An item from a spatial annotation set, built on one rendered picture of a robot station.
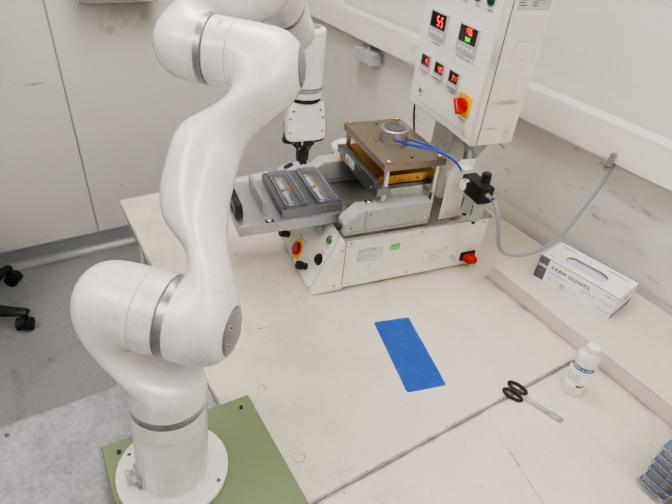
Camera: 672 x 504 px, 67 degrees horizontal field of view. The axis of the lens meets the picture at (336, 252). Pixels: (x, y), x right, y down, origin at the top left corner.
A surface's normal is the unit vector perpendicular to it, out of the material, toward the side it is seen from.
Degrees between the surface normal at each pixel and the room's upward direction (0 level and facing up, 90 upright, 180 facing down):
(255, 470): 5
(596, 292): 87
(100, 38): 90
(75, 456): 0
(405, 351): 0
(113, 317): 59
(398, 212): 90
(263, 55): 47
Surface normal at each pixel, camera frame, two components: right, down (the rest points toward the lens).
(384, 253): 0.37, 0.58
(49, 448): 0.08, -0.80
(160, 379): 0.44, -0.51
